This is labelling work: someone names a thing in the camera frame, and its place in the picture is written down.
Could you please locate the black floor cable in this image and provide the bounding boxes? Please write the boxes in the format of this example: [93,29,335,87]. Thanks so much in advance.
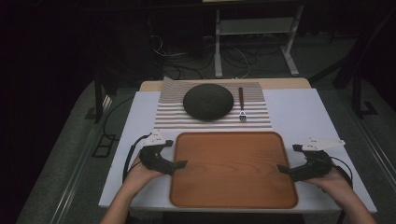
[102,95,135,142]

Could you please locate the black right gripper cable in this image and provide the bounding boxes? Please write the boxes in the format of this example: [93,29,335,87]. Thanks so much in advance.
[329,156,355,224]

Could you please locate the brown wooden tray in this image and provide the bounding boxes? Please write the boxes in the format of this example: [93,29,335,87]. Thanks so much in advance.
[169,131,300,210]

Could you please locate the black metal stand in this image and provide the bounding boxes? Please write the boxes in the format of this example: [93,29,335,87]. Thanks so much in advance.
[83,66,120,124]

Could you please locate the light wooden table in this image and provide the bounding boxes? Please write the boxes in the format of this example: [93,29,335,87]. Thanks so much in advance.
[138,77,313,93]

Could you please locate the white metal stand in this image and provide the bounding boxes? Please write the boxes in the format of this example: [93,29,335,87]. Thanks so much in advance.
[214,4,305,79]

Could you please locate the black metal frame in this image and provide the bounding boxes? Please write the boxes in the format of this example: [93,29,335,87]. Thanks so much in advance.
[350,73,379,119]

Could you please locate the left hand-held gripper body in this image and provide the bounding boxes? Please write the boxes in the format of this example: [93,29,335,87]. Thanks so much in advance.
[138,130,177,176]

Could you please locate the dark round bowl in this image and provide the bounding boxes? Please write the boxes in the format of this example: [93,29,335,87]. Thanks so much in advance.
[182,82,235,122]

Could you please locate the fork with brown handle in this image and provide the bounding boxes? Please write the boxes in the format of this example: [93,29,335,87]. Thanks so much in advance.
[237,86,248,123]

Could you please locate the white board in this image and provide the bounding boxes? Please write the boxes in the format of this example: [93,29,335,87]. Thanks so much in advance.
[98,88,378,216]

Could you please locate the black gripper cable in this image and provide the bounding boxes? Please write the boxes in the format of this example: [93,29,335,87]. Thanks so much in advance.
[329,156,355,224]
[121,133,153,184]

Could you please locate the tangle of floor cables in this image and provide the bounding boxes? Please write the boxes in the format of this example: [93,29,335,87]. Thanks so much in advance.
[148,33,255,80]

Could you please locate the person's right hand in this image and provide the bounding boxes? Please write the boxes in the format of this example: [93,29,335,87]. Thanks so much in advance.
[303,167,353,201]

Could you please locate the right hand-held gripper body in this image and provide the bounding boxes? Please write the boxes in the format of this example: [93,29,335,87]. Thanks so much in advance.
[290,136,347,183]

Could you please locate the person's left hand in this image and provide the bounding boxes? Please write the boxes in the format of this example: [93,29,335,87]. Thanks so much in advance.
[123,155,166,191]

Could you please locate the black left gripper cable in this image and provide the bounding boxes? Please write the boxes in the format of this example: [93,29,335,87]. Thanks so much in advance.
[121,133,153,184]

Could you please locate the striped placemat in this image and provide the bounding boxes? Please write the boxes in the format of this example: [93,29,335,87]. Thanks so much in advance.
[152,76,274,132]

